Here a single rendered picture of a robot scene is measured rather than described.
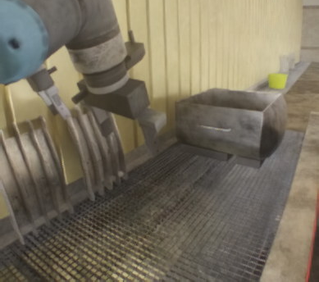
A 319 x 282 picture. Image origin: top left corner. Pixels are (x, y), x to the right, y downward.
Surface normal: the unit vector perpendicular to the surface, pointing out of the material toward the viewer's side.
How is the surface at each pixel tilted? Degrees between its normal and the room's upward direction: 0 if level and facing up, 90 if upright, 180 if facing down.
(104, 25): 101
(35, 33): 93
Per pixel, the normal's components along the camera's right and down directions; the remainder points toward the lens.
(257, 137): -0.58, 0.26
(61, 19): 0.94, 0.13
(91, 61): -0.01, 0.65
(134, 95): 0.81, 0.25
